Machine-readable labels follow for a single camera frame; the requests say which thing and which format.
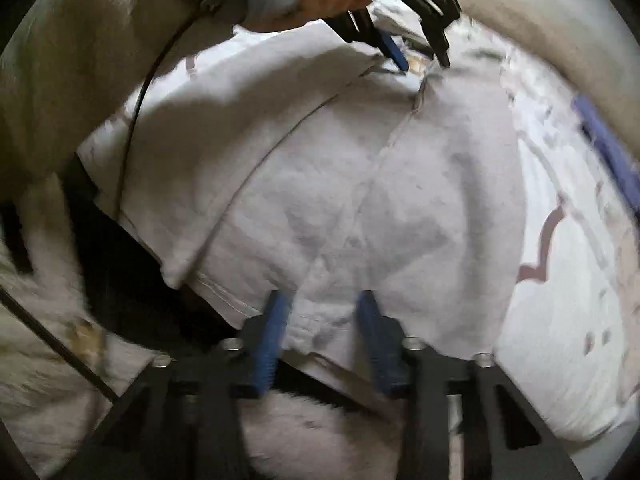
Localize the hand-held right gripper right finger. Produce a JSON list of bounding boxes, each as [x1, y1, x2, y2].
[[356, 290, 586, 480]]

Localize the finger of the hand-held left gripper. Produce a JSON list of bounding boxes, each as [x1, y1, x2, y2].
[[395, 0, 463, 68], [327, 7, 411, 73]]

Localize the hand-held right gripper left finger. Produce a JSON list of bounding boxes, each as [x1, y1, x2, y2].
[[65, 289, 296, 480]]

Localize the light beige t-shirt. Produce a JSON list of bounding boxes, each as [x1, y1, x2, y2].
[[77, 25, 528, 361]]

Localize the beige fleece blanket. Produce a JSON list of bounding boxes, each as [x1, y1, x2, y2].
[[440, 0, 640, 126]]

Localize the patterned white bed sheet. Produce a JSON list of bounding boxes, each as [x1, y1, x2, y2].
[[75, 0, 640, 461]]

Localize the purple cloth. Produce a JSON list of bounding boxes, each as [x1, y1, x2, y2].
[[572, 94, 640, 201]]

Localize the black cable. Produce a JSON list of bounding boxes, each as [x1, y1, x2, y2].
[[0, 290, 119, 404], [114, 0, 223, 221]]

